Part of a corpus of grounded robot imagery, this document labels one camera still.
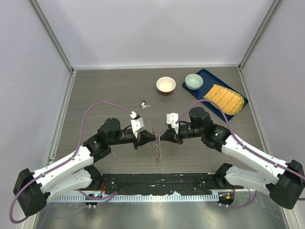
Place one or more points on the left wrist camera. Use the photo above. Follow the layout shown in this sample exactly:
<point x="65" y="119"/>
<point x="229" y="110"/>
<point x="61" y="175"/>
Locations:
<point x="138" y="124"/>

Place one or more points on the light green bowl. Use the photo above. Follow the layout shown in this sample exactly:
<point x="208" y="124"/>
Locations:
<point x="193" y="81"/>

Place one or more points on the yellow woven mat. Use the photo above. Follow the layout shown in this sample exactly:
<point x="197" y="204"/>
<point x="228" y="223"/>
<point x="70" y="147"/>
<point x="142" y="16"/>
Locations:
<point x="229" y="100"/>

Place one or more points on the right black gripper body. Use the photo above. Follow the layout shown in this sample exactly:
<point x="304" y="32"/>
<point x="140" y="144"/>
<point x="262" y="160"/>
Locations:
<point x="188" y="131"/>

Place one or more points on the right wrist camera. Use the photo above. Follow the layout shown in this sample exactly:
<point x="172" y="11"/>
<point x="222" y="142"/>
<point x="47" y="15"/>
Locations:
<point x="172" y="121"/>

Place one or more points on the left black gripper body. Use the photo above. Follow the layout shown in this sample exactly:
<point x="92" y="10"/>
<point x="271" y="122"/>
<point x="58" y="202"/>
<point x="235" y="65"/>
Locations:
<point x="125" y="137"/>

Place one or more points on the metal key organizer disc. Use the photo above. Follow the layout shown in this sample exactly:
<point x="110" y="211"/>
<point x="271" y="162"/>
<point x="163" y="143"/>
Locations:
<point x="157" y="150"/>

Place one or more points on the blue tray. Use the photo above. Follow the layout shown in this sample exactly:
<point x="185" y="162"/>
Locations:
<point x="208" y="81"/>

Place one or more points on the red white bowl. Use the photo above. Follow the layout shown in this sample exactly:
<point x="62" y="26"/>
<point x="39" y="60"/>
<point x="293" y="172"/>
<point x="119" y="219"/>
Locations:
<point x="166" y="85"/>

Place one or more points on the white slotted cable duct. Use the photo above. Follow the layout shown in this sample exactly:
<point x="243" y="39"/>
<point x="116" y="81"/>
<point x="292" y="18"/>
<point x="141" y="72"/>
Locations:
<point x="175" y="197"/>

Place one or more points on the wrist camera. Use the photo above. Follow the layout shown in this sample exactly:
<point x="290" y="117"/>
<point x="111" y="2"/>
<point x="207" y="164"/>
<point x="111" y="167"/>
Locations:
<point x="138" y="124"/>
<point x="172" y="121"/>

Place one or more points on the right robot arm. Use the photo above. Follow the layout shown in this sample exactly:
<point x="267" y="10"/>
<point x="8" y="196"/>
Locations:
<point x="282" y="181"/>

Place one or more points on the key with black-white tag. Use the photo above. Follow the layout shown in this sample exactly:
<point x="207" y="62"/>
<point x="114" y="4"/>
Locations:
<point x="144" y="105"/>

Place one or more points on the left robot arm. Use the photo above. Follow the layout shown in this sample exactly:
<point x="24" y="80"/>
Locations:
<point x="34" y="190"/>

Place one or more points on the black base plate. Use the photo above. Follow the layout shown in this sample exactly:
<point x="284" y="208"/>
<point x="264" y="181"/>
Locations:
<point x="163" y="184"/>

